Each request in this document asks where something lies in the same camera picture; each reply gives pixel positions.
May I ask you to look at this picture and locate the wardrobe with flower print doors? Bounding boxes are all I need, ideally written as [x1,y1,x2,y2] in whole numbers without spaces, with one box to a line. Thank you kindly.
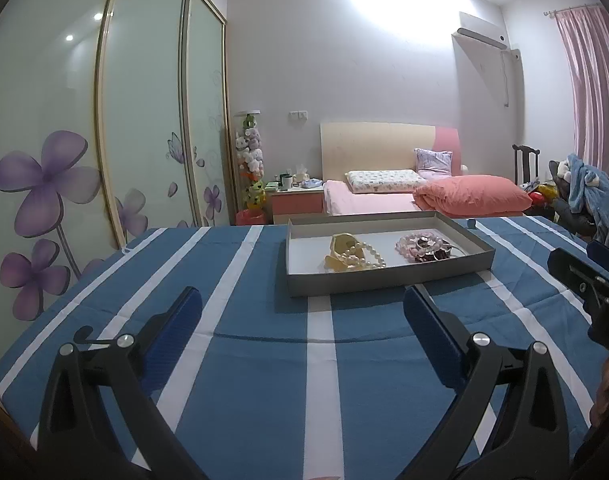
[0,0,238,322]

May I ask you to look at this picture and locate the curtain rod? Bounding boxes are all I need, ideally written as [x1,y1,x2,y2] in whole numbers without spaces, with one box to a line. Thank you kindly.
[543,2,603,19]

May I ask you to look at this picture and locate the pink bead bracelet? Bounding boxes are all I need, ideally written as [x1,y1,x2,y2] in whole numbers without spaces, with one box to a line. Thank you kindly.
[395,231,438,262]

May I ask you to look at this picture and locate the pink bed sheet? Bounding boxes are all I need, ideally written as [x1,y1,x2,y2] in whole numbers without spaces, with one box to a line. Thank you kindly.
[323,181,526,217]

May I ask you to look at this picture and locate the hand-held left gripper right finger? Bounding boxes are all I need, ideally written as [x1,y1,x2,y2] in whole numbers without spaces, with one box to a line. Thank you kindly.
[403,285,570,480]

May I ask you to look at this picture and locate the white air conditioner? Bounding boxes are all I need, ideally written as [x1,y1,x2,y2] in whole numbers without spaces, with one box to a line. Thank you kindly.
[452,11,509,50]

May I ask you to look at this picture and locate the white pipe cover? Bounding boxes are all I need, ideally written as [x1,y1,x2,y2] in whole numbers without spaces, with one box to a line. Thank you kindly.
[502,47,524,109]

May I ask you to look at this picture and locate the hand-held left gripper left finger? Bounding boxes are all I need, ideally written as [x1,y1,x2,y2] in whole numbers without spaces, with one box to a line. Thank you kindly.
[37,286,205,480]

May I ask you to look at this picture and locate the blue striped blanket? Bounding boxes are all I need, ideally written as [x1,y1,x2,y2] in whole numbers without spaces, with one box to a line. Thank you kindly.
[0,215,609,480]

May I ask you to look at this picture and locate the red and yellow toys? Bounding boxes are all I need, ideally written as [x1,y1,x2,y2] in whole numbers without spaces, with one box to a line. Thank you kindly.
[522,182,558,206]

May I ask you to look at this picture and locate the stack of stuffed toys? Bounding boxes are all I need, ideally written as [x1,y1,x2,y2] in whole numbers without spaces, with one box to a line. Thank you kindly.
[234,110,266,211]

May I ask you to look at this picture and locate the dark red bead bracelet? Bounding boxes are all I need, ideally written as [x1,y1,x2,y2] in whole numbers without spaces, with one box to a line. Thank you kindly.
[415,240,448,263]

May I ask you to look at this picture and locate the folded pink quilt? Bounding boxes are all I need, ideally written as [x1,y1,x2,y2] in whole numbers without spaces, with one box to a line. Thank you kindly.
[415,175,534,217]

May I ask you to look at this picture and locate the yellow bracelet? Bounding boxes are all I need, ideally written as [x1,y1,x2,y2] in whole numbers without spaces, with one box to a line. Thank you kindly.
[325,233,365,272]

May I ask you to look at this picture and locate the beige and pink headboard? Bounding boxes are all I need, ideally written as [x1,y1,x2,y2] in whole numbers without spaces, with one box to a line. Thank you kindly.
[321,121,460,184]

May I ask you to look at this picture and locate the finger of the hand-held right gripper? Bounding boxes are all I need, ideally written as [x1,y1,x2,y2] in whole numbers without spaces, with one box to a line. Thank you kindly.
[586,239,609,281]
[547,247,608,311]

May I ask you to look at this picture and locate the white floral pillow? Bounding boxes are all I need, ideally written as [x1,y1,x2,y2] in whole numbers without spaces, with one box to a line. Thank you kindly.
[345,170,421,195]

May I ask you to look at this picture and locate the white pearl bracelet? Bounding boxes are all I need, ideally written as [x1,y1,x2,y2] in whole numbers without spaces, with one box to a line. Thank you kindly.
[345,241,387,271]

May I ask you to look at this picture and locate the purple pillow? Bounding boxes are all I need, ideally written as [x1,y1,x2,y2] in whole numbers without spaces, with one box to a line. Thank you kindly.
[415,148,454,179]

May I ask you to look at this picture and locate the silver bangle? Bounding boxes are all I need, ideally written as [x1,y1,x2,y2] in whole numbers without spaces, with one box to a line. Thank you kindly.
[435,242,468,261]

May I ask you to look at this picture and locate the pink curtain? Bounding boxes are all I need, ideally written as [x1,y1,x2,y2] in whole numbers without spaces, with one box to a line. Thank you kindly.
[555,5,609,196]

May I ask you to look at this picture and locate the blue plush garment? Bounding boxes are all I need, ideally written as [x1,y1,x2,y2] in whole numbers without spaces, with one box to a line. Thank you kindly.
[567,155,609,247]

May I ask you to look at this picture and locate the dark wooden chair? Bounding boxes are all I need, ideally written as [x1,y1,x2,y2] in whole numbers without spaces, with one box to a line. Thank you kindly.
[513,144,542,184]

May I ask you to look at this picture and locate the grey jewelry tray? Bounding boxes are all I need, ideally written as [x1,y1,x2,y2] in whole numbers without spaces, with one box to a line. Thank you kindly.
[284,211,496,299]

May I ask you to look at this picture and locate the pink nightstand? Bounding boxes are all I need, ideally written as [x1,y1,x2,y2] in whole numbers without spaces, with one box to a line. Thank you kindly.
[270,185,325,224]

